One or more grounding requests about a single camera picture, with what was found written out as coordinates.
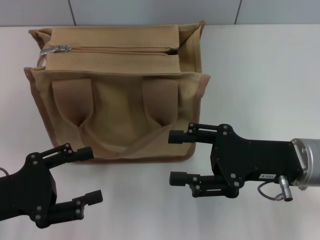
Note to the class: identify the silver metal zipper pull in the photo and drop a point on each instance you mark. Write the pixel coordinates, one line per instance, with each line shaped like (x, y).
(60, 48)

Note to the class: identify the khaki canvas food bag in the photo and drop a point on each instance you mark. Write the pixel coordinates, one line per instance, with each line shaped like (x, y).
(112, 105)

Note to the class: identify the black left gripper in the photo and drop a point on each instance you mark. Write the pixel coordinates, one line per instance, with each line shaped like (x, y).
(27, 190)

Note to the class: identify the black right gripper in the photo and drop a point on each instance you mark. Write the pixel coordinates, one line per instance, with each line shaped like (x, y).
(250, 160)

